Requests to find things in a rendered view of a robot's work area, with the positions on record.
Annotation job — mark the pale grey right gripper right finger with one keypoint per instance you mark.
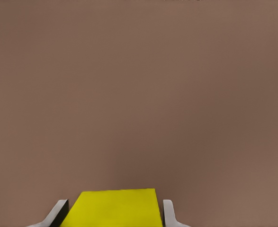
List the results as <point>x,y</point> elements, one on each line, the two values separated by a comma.
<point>168,212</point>

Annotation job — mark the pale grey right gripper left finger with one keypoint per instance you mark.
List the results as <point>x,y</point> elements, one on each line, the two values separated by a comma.
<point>56,214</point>

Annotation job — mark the yellow square block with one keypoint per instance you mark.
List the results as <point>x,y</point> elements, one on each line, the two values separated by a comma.
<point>115,208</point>

